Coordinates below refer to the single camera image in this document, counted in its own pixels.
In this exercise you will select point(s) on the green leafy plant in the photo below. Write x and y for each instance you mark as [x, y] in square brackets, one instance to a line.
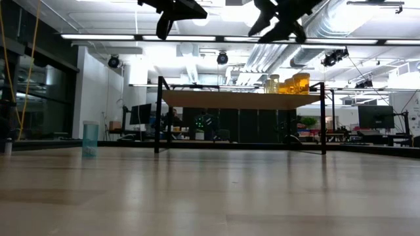
[308, 122]

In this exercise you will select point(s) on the black partition panels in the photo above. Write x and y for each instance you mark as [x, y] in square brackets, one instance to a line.
[249, 126]

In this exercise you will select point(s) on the black bar with LED strips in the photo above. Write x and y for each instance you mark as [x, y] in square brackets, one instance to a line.
[98, 37]

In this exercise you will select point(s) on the small white grey cylinder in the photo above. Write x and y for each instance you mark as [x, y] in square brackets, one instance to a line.
[8, 147]

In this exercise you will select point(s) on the small white pot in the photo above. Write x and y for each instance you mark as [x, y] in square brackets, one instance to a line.
[199, 135]

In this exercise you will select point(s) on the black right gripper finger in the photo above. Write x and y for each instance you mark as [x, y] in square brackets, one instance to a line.
[280, 32]
[264, 14]

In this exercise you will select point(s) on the orange medicine bottle white cap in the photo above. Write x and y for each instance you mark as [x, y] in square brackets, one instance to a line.
[289, 86]
[281, 89]

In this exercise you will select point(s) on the round white ceiling lamp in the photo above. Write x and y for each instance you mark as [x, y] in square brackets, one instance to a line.
[201, 22]

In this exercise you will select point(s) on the small black monitor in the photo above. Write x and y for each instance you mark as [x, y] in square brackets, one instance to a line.
[141, 114]

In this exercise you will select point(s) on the person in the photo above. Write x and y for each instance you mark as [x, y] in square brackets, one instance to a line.
[175, 114]

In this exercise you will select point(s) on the wooden shelf black metal legs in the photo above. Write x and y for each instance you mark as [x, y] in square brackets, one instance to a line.
[236, 100]

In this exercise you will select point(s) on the cardboard box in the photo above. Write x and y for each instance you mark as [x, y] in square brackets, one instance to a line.
[115, 125]

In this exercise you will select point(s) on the large black monitor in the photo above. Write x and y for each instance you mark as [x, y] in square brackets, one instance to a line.
[375, 116]

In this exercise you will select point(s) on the black metal table frame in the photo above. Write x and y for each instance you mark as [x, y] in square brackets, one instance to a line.
[213, 146]

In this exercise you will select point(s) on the black ceiling spotlight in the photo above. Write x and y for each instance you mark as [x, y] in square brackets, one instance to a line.
[222, 58]
[364, 84]
[334, 57]
[113, 61]

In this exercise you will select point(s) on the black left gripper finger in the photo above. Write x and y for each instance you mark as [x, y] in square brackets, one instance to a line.
[187, 11]

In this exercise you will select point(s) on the silver ventilation duct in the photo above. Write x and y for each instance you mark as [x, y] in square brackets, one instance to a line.
[315, 55]

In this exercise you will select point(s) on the black ceiling track fixture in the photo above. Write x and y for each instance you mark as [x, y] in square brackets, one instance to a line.
[374, 3]

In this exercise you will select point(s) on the orange bottle with pink label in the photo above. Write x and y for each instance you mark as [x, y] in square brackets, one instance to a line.
[301, 84]

